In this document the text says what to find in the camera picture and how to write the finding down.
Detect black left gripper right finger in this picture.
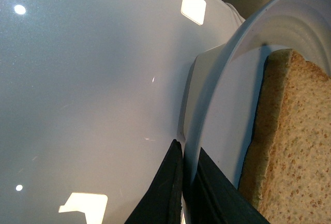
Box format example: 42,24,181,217
185,149,268,223

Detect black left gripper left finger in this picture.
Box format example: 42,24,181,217
125,140,183,223

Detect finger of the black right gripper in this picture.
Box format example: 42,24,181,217
242,44,272,177

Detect brown bread slice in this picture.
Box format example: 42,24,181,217
239,49,330,223

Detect white round plate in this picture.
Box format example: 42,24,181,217
183,0,330,223

